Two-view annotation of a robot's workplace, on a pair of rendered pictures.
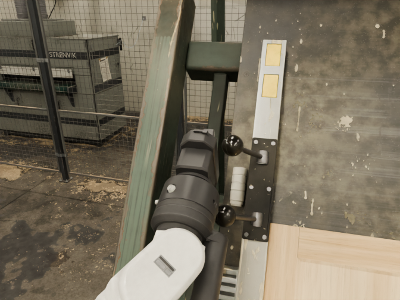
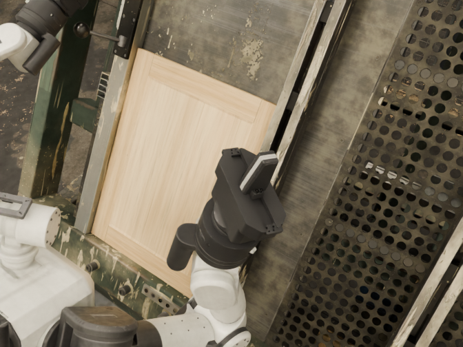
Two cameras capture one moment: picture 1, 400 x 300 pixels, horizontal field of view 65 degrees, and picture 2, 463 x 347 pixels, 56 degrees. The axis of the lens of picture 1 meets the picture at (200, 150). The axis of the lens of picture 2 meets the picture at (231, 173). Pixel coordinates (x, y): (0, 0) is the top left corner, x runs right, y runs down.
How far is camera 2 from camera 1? 83 cm
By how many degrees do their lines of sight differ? 30
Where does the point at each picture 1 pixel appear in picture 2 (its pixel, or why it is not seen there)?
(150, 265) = not seen: outside the picture
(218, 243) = (47, 40)
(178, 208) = (23, 14)
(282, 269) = (138, 82)
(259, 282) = (119, 86)
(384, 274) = (194, 98)
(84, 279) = not seen: hidden behind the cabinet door
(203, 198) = (41, 11)
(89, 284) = not seen: hidden behind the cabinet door
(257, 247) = (122, 62)
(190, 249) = (14, 35)
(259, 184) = (129, 14)
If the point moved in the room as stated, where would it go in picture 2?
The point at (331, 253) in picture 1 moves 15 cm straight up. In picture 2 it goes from (168, 77) to (161, 23)
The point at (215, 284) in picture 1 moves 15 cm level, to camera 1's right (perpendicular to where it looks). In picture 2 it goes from (35, 60) to (93, 74)
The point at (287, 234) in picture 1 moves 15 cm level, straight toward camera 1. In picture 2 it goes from (146, 58) to (100, 85)
